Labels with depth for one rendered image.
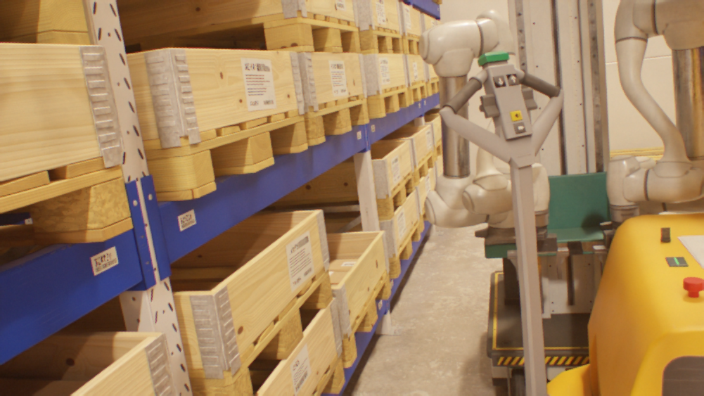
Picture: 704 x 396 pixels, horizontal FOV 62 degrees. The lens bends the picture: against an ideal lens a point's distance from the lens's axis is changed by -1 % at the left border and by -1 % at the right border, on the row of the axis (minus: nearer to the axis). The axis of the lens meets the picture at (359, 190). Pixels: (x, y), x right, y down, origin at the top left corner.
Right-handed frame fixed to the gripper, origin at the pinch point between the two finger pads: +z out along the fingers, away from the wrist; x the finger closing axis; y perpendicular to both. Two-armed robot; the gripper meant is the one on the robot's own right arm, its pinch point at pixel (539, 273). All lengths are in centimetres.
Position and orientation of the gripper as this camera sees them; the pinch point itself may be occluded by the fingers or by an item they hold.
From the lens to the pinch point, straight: 211.7
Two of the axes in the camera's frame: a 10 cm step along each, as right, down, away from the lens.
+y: 2.3, -2.1, 9.5
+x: -9.6, 0.7, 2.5
